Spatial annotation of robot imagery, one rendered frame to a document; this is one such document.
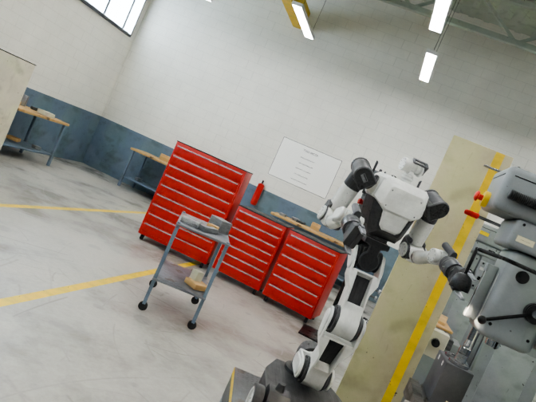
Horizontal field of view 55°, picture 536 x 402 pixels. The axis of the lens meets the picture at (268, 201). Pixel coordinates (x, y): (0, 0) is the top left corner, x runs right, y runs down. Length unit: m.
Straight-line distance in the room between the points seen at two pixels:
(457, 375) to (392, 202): 0.81
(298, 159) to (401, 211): 8.74
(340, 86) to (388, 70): 1.06
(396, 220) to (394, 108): 8.78
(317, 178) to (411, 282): 7.57
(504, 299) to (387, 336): 1.93
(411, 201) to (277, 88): 9.22
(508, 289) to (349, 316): 0.86
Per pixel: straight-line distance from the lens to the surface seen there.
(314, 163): 11.17
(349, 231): 2.20
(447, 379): 2.41
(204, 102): 12.00
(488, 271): 2.03
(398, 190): 2.53
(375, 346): 3.82
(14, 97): 7.30
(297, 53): 11.77
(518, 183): 1.94
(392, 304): 3.77
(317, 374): 2.72
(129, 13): 12.56
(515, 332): 1.99
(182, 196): 7.05
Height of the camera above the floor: 1.52
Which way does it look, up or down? 3 degrees down
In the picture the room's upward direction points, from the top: 24 degrees clockwise
